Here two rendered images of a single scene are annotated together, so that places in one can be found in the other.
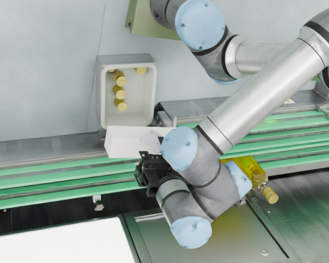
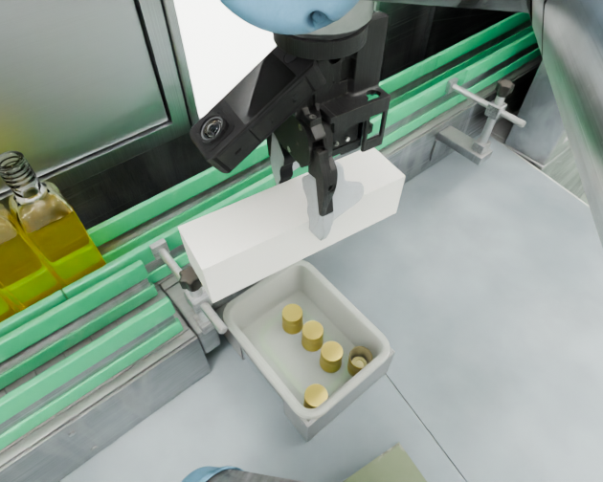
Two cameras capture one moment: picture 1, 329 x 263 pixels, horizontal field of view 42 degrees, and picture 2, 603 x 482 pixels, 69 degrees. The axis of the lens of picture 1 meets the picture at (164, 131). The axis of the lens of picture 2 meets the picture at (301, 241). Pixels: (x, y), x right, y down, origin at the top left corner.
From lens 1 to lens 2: 0.86 m
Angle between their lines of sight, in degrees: 42
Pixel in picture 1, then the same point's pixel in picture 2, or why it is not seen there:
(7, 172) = (394, 134)
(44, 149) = not seen: hidden behind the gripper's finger
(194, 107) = (141, 402)
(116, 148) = (376, 164)
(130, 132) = (362, 212)
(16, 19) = (527, 341)
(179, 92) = (180, 416)
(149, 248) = (141, 44)
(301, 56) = not seen: outside the picture
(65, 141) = not seen: hidden behind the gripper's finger
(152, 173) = (366, 72)
